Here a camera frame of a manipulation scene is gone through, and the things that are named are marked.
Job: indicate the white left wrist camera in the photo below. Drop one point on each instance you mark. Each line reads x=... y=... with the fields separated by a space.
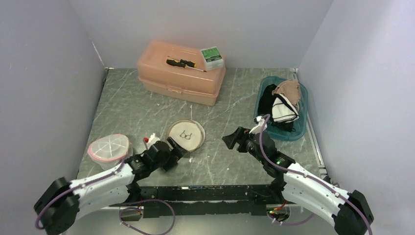
x=152 y=139

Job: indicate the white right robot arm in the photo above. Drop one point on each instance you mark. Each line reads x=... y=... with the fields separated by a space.
x=348 y=212

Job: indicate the green white small box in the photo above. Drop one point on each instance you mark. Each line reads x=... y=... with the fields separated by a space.
x=212 y=58

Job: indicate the clear round lidded container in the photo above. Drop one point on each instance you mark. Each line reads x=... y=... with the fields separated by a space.
x=110 y=150

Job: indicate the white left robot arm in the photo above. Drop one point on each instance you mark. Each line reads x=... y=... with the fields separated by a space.
x=64 y=201

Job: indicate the pink plastic toolbox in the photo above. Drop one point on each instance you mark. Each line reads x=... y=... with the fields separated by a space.
x=182 y=83

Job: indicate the beige pink bra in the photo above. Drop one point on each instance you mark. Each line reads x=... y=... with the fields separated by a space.
x=290 y=89

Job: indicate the black cloth garment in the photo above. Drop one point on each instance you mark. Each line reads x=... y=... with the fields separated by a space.
x=265 y=108

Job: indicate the black yellow screwdriver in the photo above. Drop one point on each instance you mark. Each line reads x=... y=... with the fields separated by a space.
x=182 y=63

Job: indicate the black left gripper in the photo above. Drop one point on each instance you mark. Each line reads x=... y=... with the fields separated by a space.
x=175 y=154

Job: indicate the black white bra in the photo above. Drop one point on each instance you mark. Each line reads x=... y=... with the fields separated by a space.
x=282 y=110

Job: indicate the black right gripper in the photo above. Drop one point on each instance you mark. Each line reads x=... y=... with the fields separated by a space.
x=241 y=135

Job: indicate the white mesh laundry bag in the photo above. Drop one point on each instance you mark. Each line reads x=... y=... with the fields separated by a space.
x=188 y=134

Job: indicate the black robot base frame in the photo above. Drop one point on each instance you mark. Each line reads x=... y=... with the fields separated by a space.
x=252 y=195

